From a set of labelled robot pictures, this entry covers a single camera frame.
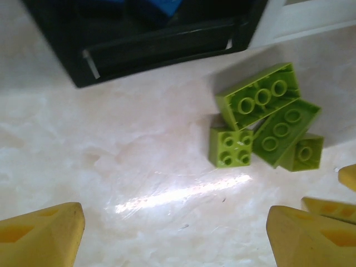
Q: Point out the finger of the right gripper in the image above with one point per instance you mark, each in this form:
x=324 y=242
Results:
x=331 y=210
x=349 y=178

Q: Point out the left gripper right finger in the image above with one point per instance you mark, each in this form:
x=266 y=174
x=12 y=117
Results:
x=306 y=244

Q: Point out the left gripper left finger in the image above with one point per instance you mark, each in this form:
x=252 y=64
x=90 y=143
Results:
x=41 y=239

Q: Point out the green two-by-two lego brick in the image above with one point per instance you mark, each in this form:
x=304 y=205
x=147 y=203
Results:
x=231 y=147
x=306 y=153

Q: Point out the green two-by-four lego brick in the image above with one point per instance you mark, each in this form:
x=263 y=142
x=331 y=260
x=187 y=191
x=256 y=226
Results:
x=258 y=97
x=283 y=130

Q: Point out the white plastic bin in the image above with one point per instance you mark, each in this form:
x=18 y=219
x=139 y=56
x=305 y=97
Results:
x=306 y=27

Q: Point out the black plastic bin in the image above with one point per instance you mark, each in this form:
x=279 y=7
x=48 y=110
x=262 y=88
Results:
x=139 y=55

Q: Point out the blue two-by-four lego brick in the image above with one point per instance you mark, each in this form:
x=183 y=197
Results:
x=167 y=7

